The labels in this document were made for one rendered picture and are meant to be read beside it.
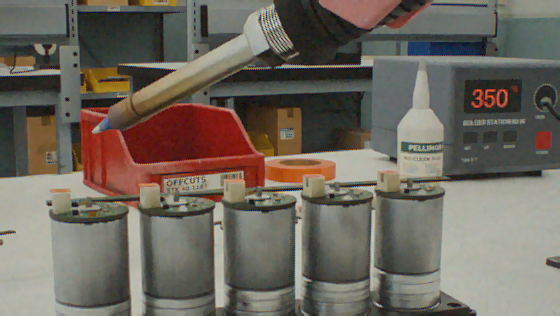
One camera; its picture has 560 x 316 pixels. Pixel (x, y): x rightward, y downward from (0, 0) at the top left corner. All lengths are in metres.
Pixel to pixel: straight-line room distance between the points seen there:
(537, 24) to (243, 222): 6.12
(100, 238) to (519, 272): 0.24
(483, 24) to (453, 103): 2.81
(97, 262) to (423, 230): 0.11
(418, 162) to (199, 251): 0.36
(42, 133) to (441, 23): 2.10
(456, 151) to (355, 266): 0.40
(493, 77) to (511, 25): 5.86
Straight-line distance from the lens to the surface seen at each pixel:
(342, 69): 3.08
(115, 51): 4.90
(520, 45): 6.47
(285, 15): 0.20
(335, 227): 0.28
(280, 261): 0.27
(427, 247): 0.29
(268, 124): 4.98
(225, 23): 2.81
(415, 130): 0.61
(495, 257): 0.46
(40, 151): 4.37
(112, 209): 0.27
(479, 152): 0.69
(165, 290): 0.27
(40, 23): 2.59
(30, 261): 0.45
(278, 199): 0.27
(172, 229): 0.26
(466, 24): 3.41
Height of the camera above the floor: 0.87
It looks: 11 degrees down
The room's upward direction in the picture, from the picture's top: straight up
